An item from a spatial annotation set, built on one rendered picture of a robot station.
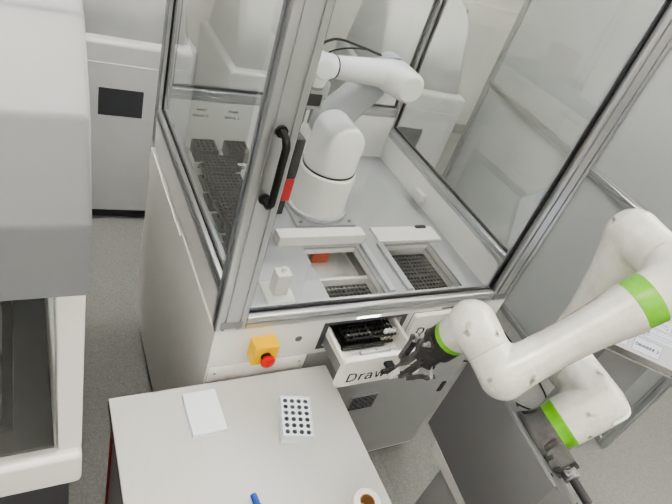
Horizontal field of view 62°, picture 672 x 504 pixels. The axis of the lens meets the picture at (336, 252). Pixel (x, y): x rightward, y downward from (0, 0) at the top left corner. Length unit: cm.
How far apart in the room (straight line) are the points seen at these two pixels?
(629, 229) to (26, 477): 138
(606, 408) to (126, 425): 117
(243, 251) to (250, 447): 52
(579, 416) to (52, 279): 121
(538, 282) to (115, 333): 229
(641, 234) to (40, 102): 118
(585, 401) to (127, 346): 189
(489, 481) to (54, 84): 127
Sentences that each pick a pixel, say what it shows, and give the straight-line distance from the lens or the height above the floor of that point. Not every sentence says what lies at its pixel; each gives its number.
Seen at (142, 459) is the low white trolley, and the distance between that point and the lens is 147.
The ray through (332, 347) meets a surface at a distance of 162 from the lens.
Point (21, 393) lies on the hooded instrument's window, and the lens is 113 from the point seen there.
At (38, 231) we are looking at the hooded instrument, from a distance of 85.
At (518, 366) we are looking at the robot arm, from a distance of 126.
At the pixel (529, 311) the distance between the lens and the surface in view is 350.
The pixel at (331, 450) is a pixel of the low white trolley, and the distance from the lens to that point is 156.
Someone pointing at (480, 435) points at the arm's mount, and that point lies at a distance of 154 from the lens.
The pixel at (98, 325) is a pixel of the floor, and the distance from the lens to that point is 274.
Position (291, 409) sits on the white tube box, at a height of 80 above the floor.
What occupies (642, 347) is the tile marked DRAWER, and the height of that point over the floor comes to 100.
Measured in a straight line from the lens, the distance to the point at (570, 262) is 328.
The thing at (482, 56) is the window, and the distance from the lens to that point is 131.
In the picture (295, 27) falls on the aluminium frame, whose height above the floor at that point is 173.
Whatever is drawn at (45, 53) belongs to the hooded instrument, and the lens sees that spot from 85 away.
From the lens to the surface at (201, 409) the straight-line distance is 153.
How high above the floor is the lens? 203
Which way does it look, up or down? 36 degrees down
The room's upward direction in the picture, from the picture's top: 21 degrees clockwise
